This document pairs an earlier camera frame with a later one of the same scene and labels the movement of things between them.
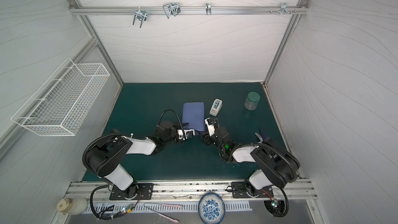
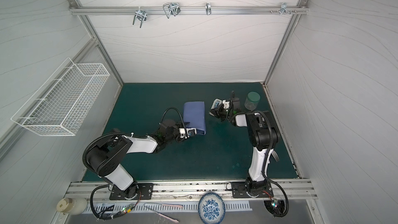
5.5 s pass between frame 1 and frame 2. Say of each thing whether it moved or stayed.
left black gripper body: stayed
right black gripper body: moved
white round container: stayed
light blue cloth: stayed
